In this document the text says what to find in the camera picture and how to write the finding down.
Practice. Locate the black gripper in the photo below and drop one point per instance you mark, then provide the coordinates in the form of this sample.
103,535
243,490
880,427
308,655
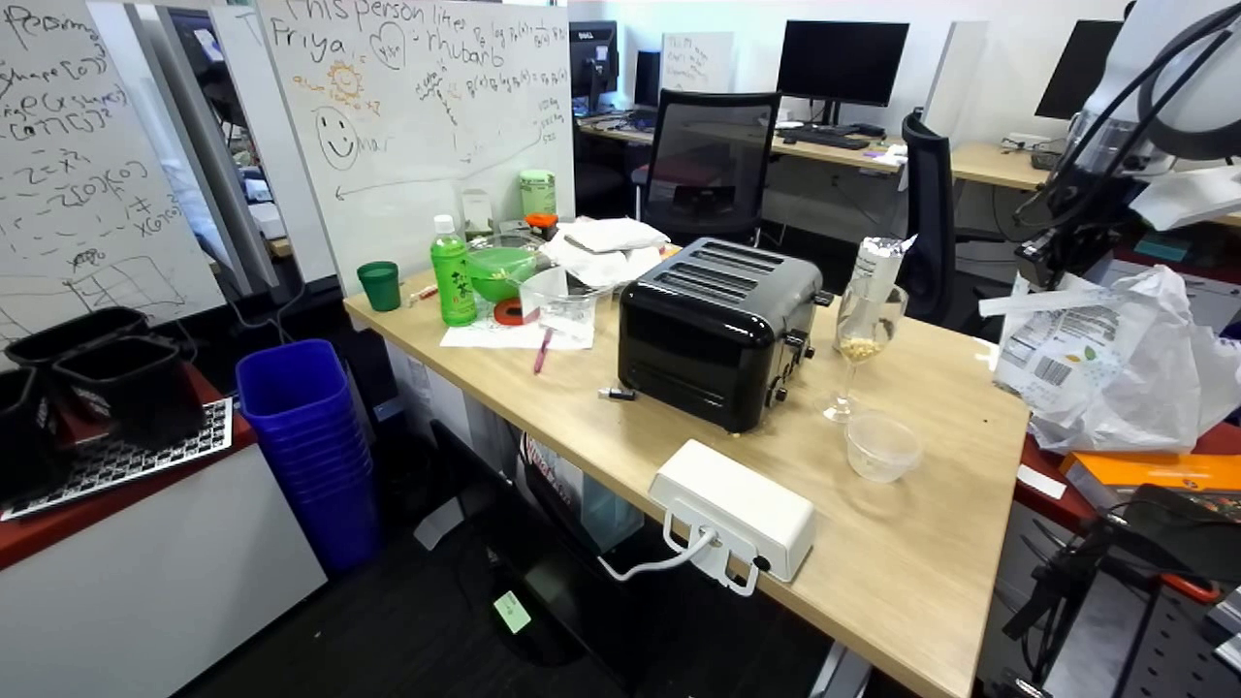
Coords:
1078,219

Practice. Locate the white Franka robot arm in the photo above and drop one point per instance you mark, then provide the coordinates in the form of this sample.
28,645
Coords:
1165,52

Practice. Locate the wooden desk behind robot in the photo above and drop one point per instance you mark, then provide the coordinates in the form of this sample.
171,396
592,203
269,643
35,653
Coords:
995,163

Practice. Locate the black high-back office chair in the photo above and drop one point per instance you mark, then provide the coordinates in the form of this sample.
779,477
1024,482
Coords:
927,219

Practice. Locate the tilted black computer monitor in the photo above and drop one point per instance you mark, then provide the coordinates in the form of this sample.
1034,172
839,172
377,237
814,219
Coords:
1077,67

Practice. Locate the white plastic bag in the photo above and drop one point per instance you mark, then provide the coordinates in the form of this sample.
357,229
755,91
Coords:
1165,372

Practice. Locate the wooden office desk with monitors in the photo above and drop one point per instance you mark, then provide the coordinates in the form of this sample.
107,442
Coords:
826,177

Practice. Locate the orange folder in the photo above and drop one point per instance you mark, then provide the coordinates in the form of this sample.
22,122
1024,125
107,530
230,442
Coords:
1148,472

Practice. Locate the black keyboard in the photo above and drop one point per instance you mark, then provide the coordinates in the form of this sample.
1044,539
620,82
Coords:
823,132

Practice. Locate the large black computer monitor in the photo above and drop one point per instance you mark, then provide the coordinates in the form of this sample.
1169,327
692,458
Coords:
842,62

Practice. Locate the small clear plastic cup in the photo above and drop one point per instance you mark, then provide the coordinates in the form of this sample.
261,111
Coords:
885,449

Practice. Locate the black tripod stand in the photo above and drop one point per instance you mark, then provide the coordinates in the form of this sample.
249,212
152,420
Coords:
1138,555

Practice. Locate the black mesh office chair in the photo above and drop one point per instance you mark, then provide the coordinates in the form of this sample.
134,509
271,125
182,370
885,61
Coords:
706,162

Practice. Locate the black four-slot toaster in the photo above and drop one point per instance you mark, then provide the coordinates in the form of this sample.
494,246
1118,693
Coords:
711,335

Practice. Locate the white plastic power box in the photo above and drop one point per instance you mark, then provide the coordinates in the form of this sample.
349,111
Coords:
737,509

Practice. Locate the small black computer monitor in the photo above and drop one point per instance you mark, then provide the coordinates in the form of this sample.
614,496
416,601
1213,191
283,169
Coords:
596,61

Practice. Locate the small orange object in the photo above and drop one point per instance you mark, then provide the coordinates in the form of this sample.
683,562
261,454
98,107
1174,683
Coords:
542,225

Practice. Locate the red pen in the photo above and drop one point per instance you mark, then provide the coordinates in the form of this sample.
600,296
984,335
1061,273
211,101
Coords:
545,349

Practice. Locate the red tape roll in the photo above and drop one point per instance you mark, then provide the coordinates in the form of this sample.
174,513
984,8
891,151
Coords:
512,310

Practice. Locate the green plastic bowl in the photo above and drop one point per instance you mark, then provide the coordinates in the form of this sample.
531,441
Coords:
500,273

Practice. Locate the printed paper sheets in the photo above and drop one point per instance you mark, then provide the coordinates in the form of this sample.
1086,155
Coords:
496,335

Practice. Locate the clear plastic jar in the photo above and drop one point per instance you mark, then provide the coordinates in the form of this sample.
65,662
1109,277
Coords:
480,215

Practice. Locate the green drink bottle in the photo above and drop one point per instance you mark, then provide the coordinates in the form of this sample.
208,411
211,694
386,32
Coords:
454,277

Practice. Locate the black box with green sticker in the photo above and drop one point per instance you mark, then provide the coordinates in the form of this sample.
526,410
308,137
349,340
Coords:
518,583

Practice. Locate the whiteboard with smiley drawing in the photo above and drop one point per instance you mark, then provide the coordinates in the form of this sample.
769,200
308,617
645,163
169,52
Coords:
411,131

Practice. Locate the small green cup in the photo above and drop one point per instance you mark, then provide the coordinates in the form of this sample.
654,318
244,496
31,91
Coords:
380,288

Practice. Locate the blue plastic bin stack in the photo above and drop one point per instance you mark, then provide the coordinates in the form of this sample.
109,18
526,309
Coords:
310,450

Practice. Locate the black plastic pot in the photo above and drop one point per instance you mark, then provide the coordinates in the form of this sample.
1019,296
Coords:
137,390
80,340
23,432

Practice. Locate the whiteboard with scribbled notes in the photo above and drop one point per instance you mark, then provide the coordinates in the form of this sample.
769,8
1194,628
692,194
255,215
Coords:
89,169

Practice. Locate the white cabinet with red top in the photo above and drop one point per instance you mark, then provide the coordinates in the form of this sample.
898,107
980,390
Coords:
142,593

